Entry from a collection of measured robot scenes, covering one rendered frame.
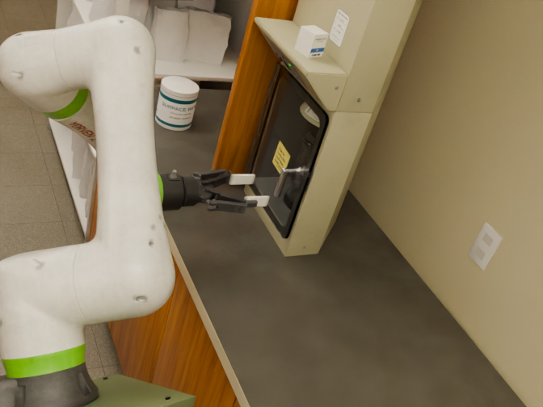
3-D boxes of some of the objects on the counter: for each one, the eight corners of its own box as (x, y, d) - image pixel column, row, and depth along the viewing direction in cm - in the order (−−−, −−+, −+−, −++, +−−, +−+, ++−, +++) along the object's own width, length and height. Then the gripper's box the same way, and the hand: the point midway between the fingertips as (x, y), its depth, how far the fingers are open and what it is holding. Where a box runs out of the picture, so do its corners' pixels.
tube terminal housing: (309, 188, 221) (391, -41, 179) (357, 250, 198) (463, 5, 156) (242, 190, 209) (313, -55, 167) (284, 257, 186) (378, -7, 144)
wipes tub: (184, 113, 241) (192, 76, 233) (195, 132, 232) (204, 94, 224) (150, 111, 235) (157, 73, 227) (160, 131, 226) (167, 92, 217)
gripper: (195, 206, 154) (280, 203, 164) (170, 154, 169) (249, 155, 179) (189, 231, 158) (272, 226, 169) (164, 178, 173) (242, 177, 184)
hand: (252, 190), depth 173 cm, fingers open, 9 cm apart
